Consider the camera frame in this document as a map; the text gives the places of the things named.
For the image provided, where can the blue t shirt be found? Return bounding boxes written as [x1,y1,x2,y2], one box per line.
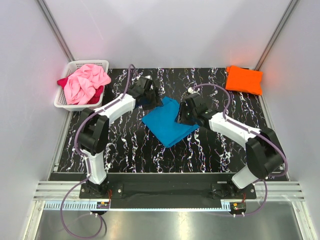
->
[141,96,199,148]

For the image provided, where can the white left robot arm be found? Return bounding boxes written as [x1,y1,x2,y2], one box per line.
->
[74,75,163,198]

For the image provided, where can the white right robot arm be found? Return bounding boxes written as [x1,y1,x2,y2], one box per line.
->
[175,93,285,199]

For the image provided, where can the red t shirt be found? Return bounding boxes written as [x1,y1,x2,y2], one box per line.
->
[57,77,104,105]

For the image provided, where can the folded orange t shirt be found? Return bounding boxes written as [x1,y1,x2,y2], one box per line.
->
[225,65,263,96]

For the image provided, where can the pink t shirt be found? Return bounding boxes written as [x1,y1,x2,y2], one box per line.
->
[64,64,111,104]

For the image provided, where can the white plastic laundry basket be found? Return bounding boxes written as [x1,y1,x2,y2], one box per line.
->
[53,59,109,112]

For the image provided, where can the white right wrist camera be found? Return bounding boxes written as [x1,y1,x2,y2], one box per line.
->
[187,87,200,95]

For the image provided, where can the aluminium frame rail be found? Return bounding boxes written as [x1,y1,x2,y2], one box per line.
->
[33,181,304,201]

